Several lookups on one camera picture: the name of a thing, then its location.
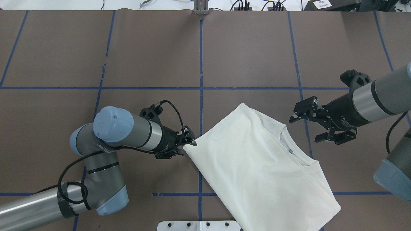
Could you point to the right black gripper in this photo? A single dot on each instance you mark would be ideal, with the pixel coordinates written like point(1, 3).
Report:
point(342, 110)

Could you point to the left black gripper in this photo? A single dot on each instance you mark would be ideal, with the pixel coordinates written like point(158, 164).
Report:
point(168, 140)

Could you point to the cream long sleeve shirt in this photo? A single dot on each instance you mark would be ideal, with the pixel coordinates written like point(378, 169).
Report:
point(261, 175)

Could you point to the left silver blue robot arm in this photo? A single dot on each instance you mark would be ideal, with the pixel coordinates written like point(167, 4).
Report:
point(95, 180)

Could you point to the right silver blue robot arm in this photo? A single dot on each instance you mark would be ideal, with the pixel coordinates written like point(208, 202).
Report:
point(368, 101)

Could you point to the lower black orange connector box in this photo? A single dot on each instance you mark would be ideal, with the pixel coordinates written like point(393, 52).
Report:
point(277, 5)

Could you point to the black orange connector box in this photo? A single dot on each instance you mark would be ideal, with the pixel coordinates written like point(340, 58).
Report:
point(277, 5)
point(241, 5)

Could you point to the upper black orange connector box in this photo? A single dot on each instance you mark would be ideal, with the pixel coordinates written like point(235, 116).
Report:
point(241, 5)

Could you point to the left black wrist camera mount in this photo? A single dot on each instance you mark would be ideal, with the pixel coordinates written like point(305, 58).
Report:
point(152, 113)

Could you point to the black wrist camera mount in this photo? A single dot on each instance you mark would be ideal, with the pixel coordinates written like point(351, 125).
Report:
point(354, 79)
point(152, 113)

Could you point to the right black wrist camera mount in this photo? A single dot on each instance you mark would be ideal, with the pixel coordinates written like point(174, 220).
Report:
point(354, 79)

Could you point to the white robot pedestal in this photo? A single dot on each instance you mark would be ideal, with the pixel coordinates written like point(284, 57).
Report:
point(216, 225)

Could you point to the aluminium frame post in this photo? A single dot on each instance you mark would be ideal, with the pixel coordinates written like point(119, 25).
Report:
point(201, 7)

